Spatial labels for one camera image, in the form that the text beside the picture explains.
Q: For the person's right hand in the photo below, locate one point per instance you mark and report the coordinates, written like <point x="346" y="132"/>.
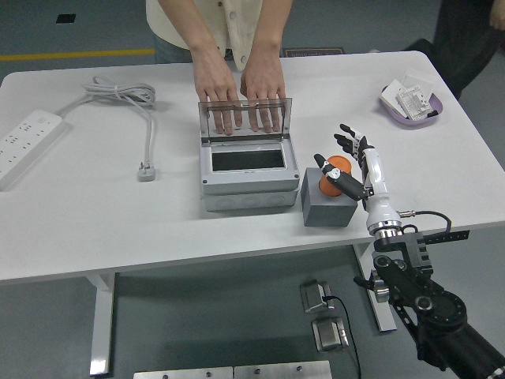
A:
<point x="215" y="83"/>

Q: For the white power strip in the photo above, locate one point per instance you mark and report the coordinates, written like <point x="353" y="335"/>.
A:
<point x="23" y="146"/>

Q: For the white table right leg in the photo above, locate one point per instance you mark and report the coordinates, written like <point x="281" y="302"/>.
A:
<point x="384" y="316"/>

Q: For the white printed component card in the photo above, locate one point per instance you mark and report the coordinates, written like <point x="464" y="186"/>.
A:
<point x="414" y="102"/>

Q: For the black desk control panel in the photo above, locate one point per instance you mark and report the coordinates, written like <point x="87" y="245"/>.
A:
<point x="453" y="236"/>

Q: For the clear plastic package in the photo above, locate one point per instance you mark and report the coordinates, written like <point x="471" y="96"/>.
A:
<point x="418" y="79"/>

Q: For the person's left hand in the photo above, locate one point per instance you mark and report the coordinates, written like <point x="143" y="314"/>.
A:
<point x="264" y="83"/>

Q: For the transparent hinged box lid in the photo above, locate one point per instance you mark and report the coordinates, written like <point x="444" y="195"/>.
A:
<point x="205" y="118"/>

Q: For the white plain card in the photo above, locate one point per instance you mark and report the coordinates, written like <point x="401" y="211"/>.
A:
<point x="392" y="96"/>

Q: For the grey plastic junction box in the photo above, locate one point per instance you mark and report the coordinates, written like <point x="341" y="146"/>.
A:
<point x="248" y="185"/>

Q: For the person's right forearm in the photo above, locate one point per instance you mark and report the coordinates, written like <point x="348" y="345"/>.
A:
<point x="193" y="27"/>

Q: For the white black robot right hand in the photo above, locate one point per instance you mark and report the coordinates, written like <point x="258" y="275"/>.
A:
<point x="378" y="197"/>

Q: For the yellow floor tape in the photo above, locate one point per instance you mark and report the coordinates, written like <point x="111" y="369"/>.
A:
<point x="79" y="54"/>

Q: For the black square floor plate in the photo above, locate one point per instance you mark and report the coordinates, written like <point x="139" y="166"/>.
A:
<point x="66" y="18"/>

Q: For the small metal floor socket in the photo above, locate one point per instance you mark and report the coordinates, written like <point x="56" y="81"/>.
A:
<point x="313" y="296"/>

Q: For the large metal floor socket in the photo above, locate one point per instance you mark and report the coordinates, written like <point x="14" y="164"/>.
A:
<point x="329" y="335"/>

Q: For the dark floor mat with text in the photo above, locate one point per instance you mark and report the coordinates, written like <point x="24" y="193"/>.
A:
<point x="313" y="52"/>

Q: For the white table left leg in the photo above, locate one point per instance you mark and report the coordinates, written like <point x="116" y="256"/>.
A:
<point x="102" y="323"/>

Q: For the purple shallow tray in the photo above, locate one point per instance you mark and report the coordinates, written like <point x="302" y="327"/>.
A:
<point x="436" y="104"/>

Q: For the person in dark clothing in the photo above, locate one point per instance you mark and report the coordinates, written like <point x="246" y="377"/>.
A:
<point x="465" y="39"/>

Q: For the grey cube battery holder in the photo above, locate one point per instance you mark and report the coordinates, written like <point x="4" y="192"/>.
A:
<point x="327" y="213"/>

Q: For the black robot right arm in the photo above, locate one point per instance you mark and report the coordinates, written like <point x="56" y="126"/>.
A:
<point x="434" y="312"/>

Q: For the person's left forearm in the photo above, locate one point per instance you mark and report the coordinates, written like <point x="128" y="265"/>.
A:
<point x="272" y="31"/>

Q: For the white table leg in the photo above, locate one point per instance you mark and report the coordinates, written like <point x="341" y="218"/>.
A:
<point x="384" y="316"/>
<point x="102" y="323"/>

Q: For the wide metal plate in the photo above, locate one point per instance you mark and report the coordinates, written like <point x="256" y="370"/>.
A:
<point x="181" y="373"/>

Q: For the orange cylindrical battery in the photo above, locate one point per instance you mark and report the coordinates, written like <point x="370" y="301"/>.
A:
<point x="329" y="188"/>

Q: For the metal plate with screws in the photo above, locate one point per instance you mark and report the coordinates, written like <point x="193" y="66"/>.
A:
<point x="282" y="370"/>

